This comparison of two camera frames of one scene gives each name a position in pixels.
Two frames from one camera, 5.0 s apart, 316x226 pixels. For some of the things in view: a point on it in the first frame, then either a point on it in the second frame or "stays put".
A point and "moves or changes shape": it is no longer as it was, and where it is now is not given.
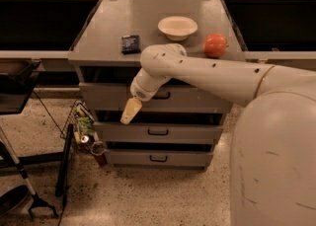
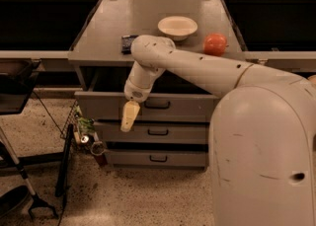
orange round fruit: (214, 45) stays put
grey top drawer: (115, 98) moves or changes shape
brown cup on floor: (97, 149) stays put
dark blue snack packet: (130, 44) stays put
